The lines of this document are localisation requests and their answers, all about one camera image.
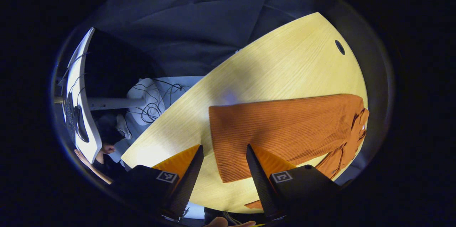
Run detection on white desk leg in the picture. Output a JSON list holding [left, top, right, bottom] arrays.
[[87, 97, 147, 111]]

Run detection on black backdrop cloth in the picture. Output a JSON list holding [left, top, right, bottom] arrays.
[[85, 0, 389, 88]]

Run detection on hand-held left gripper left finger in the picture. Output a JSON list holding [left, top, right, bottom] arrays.
[[118, 144, 204, 220]]

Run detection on white desk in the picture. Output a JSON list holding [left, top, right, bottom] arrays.
[[62, 27, 104, 164]]

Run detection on white shoe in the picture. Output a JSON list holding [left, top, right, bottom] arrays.
[[116, 114, 133, 140]]

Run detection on orange ribbed shirt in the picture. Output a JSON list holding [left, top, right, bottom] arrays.
[[208, 93, 370, 210]]

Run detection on black keyboard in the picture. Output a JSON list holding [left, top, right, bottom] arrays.
[[65, 93, 77, 144]]

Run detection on tangled black cables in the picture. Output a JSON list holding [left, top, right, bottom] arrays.
[[128, 78, 191, 123]]

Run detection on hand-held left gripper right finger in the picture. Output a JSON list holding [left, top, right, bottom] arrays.
[[246, 144, 341, 220]]

